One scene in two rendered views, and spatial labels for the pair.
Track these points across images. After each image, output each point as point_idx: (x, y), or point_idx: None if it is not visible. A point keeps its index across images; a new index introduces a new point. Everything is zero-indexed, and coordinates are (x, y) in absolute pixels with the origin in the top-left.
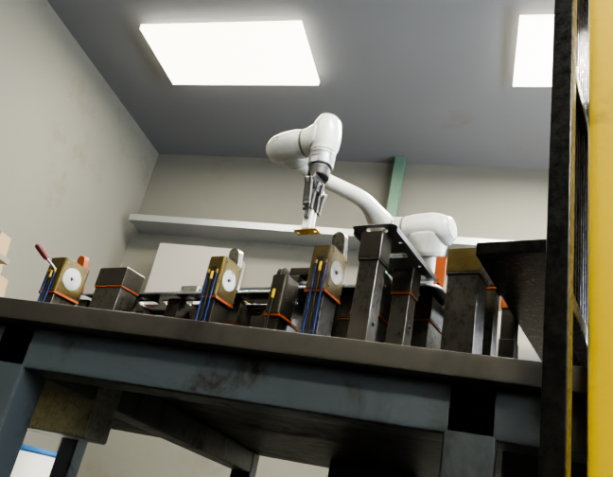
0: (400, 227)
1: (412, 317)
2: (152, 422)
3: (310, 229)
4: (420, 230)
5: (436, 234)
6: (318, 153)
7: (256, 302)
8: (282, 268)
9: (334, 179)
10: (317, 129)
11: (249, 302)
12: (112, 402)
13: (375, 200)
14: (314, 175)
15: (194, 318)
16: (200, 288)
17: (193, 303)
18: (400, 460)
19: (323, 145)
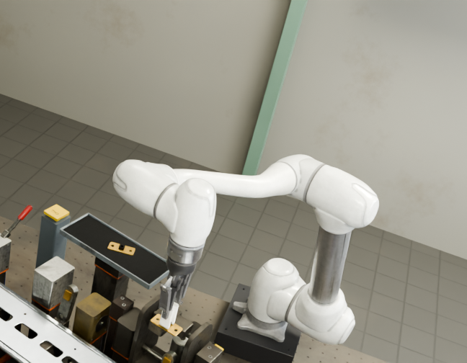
0: (305, 194)
1: None
2: None
3: (169, 332)
4: (328, 212)
5: (347, 224)
6: (179, 254)
7: (119, 327)
8: (144, 312)
9: (213, 186)
10: (178, 220)
11: (112, 308)
12: None
13: (272, 186)
14: (174, 279)
15: (52, 352)
16: (55, 281)
17: (50, 297)
18: None
19: (185, 245)
